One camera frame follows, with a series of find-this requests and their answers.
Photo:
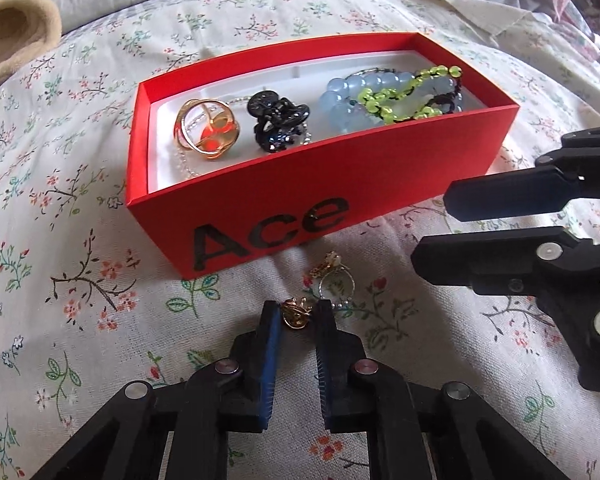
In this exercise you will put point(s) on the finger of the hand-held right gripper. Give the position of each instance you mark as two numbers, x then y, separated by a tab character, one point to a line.
505	190
480	260

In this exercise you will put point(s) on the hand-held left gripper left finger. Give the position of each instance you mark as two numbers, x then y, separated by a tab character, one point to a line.
272	355

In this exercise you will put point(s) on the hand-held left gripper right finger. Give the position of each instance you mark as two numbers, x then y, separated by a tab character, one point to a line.
325	360

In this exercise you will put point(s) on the red cardboard box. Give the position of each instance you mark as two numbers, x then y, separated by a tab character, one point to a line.
260	195

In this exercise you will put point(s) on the gold hair clip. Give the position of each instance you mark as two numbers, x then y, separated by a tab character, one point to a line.
187	125

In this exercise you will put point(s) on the black hair claw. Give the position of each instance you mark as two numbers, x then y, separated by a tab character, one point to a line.
267	105

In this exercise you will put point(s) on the floral bed sheet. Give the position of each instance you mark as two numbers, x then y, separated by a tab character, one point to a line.
105	340

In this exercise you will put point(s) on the cream fleece blanket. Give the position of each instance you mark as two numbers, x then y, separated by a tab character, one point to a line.
15	25

